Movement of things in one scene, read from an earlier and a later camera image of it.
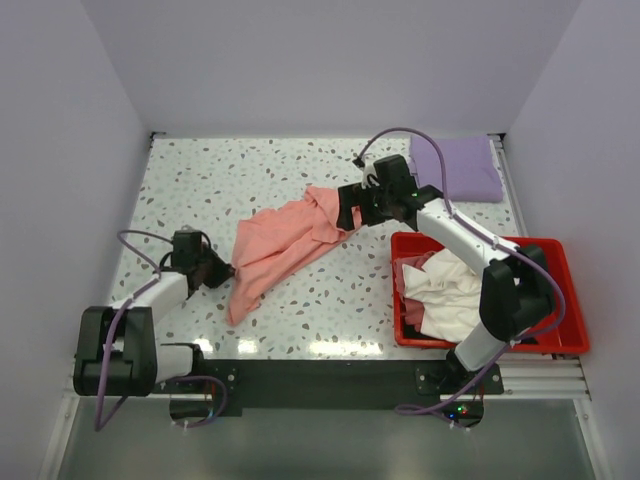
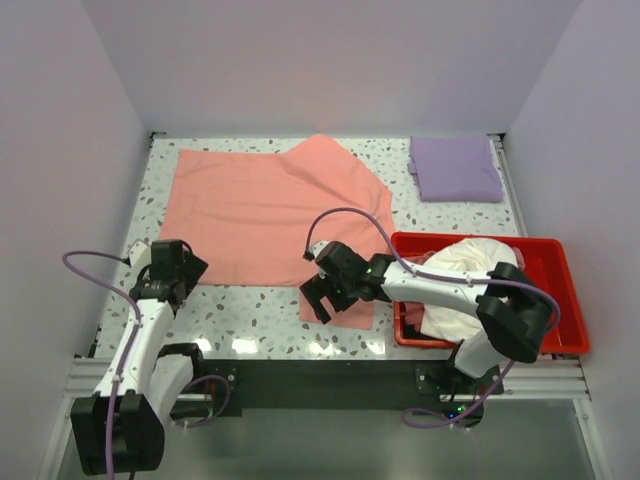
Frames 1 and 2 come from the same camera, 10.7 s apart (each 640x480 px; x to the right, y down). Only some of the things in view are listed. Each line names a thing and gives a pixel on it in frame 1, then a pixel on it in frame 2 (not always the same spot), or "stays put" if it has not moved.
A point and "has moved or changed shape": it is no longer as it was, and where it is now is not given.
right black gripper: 352,195 to 316,287
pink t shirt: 269,242 has moved or changed shape
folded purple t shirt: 471,169 stays put
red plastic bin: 568,337 stays put
